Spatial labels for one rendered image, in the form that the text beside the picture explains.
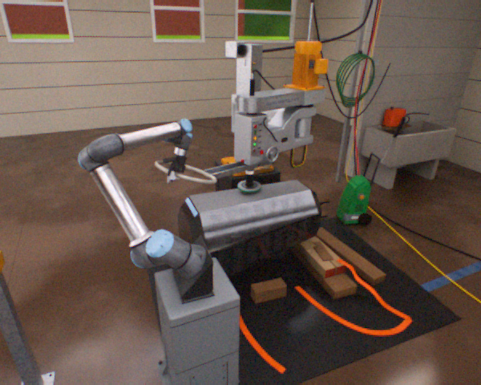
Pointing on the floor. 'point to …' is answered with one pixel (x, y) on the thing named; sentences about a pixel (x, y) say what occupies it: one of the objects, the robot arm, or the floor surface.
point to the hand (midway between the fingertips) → (169, 180)
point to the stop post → (11, 322)
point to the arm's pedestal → (199, 333)
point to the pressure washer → (356, 199)
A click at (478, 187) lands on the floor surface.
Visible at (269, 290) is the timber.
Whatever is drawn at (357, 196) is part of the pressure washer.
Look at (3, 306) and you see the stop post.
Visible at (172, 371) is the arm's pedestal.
